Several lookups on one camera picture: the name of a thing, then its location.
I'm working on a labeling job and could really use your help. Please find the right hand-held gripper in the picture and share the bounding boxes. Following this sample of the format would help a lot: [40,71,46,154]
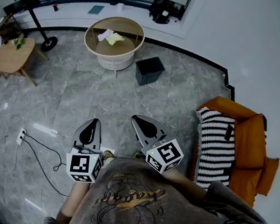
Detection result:
[131,110,186,177]

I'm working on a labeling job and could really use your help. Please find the round glass coffee table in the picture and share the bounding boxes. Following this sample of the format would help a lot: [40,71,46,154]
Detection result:
[81,13,149,82]

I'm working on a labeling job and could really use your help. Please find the black white striped blanket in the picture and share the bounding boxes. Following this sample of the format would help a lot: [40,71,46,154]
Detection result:
[186,103,243,191]

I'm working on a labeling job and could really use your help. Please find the yellow cloth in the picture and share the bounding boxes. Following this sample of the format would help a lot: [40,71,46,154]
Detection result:
[105,31,126,47]

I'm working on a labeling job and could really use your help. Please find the small black remote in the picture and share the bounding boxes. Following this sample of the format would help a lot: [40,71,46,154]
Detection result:
[223,123,237,141]

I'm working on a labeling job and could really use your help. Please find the white tissue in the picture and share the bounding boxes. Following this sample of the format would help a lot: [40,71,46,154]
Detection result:
[97,28,116,42]

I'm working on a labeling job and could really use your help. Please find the person's olive right shoe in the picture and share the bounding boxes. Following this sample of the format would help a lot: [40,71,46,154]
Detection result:
[134,150,146,161]

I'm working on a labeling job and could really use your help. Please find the person's grey printed t-shirt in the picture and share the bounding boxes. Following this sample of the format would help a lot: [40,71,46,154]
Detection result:
[28,142,269,224]

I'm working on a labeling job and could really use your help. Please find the orange sofa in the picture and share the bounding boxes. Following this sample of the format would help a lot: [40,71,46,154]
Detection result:
[181,90,280,215]

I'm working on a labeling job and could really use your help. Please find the wooden side table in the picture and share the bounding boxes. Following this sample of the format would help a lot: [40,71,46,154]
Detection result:
[0,35,52,91]

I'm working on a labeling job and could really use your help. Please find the person's olive shoe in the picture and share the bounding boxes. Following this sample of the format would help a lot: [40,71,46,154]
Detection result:
[134,150,146,161]
[102,149,116,162]

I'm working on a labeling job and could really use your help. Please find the black waste bin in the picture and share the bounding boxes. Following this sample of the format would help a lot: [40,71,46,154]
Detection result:
[133,55,167,87]

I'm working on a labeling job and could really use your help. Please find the person's olive left shoe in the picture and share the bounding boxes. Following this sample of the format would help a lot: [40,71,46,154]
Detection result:
[102,149,116,162]

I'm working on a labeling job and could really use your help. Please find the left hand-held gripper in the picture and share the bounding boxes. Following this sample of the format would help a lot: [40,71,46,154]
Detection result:
[61,118,108,186]

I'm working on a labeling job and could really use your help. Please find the white power strip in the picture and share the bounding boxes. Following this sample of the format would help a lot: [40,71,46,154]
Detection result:
[15,127,28,146]

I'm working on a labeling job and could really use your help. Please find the black cable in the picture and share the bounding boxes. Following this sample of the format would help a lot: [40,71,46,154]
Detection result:
[21,127,70,202]

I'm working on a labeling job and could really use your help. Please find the small green leafy plant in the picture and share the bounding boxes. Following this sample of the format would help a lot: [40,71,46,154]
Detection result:
[12,36,27,50]

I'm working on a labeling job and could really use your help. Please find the blue sheet on floor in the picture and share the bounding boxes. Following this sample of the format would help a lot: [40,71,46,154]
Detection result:
[86,4,106,16]

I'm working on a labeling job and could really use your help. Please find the black handbag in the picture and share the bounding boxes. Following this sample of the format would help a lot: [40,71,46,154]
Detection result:
[147,0,183,26]

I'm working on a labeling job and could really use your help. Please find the person's right forearm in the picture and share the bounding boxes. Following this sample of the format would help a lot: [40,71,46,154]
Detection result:
[161,164,209,205]

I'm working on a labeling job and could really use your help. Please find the person's left forearm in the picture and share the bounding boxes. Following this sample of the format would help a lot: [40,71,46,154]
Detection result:
[51,181,96,224]

